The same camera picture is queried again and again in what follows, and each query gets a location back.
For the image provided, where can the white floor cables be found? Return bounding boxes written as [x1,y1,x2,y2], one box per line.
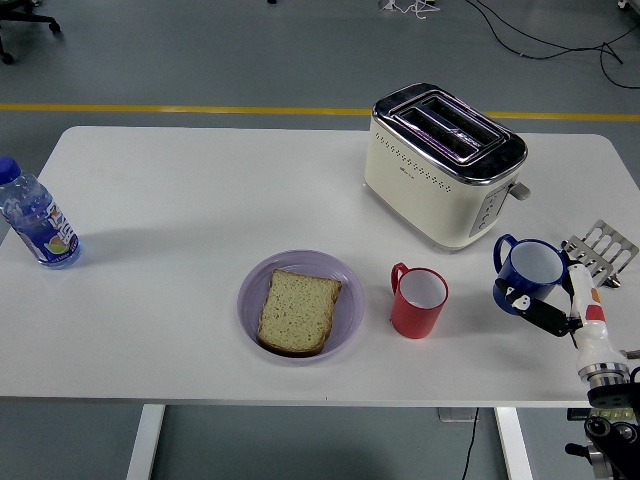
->
[377,0,441,22]

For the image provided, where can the clear bottle blue cap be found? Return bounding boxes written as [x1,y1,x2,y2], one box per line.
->
[0,155,83,271]

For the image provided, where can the cream and chrome toaster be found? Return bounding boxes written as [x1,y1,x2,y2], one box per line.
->
[363,82,532,254]

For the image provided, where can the black cable under table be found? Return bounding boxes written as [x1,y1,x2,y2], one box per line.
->
[459,408,480,480]

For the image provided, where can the red cup white inside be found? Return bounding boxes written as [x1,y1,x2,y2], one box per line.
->
[389,261,450,341]

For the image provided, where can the blue cup white inside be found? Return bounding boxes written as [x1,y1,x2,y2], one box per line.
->
[492,233,570,317]

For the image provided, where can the white table leg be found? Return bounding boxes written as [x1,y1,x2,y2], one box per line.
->
[124,404,166,480]
[494,407,534,480]

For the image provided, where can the slice of bread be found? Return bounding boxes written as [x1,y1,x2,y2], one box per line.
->
[256,268,344,358]

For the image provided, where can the black floor cable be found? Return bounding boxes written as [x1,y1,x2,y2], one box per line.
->
[464,0,640,91]

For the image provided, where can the grey box under table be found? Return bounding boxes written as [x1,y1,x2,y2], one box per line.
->
[438,408,480,424]

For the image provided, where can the metal toast rack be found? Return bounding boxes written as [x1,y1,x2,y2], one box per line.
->
[559,218,640,290]

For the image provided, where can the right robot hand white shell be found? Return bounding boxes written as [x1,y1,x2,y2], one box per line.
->
[493,248,629,376]

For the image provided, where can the black table control panel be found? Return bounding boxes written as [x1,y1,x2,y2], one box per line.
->
[566,408,636,422]

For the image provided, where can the purple plate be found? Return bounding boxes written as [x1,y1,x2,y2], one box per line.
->
[236,249,366,369]

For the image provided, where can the black office chair base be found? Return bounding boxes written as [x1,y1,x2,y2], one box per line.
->
[0,0,62,66]

